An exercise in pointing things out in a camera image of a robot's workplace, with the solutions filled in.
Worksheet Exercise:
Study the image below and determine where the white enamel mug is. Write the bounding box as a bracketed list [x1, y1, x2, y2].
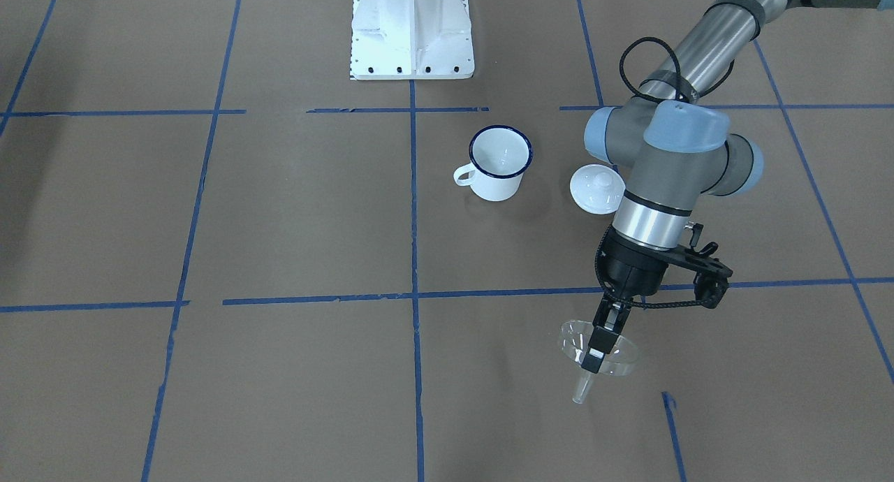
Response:
[453, 124, 534, 202]

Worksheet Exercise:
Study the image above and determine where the far black cable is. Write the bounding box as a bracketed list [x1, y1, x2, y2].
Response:
[595, 36, 734, 312]

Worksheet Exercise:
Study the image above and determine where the white ceramic lid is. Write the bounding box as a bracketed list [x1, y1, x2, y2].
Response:
[569, 164, 626, 214]

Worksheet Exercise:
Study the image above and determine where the clear plastic funnel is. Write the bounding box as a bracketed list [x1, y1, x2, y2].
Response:
[558, 320, 640, 404]

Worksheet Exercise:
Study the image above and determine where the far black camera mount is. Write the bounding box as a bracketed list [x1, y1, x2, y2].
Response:
[657, 222, 733, 308]

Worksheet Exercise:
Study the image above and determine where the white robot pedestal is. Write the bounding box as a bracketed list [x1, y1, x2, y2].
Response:
[349, 0, 476, 80]

